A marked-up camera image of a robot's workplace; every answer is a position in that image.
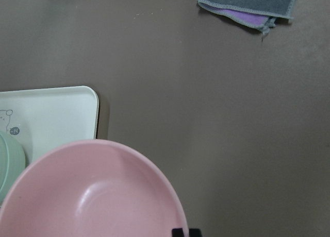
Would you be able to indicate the grey folded cloth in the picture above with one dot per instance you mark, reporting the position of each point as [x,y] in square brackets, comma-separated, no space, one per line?
[257,14]

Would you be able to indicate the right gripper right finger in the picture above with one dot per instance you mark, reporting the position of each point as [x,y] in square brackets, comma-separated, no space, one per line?
[195,232]

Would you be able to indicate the cream serving tray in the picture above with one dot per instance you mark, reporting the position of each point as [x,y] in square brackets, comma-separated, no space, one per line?
[43,119]

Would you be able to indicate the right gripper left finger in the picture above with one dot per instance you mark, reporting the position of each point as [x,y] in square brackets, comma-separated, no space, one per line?
[177,232]

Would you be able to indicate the small pink bowl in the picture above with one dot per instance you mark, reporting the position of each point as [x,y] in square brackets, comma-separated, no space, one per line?
[92,188]

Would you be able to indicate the top green bowl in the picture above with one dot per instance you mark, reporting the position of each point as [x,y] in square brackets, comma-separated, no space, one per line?
[13,162]

